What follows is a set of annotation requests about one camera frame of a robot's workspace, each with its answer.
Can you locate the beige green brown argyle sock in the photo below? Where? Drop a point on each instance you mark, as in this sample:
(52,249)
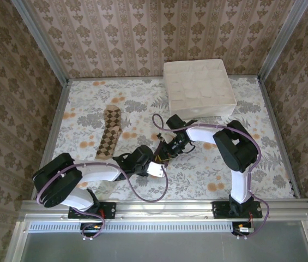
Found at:
(110,128)

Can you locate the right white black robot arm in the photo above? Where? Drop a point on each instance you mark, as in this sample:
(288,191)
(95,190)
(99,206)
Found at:
(200,133)

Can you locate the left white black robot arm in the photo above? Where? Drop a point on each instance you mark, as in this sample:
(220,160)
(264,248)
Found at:
(102,172)

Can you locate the aluminium extrusion beam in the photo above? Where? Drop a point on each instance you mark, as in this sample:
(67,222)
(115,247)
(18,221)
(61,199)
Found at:
(164,208)

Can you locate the white fabric divided organizer box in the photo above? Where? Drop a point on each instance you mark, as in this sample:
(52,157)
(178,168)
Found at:
(200,87)

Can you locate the grey metal sheet panel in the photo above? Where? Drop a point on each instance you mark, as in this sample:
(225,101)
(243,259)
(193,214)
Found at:
(164,248)

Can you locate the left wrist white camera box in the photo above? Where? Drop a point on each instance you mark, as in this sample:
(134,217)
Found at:
(156,169)

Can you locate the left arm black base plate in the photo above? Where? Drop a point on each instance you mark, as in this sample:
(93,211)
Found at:
(110,210)

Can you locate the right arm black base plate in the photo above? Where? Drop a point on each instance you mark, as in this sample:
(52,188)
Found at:
(219,210)

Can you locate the aluminium table side rail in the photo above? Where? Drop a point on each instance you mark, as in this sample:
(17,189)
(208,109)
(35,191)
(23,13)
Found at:
(278,136)
(59,109)

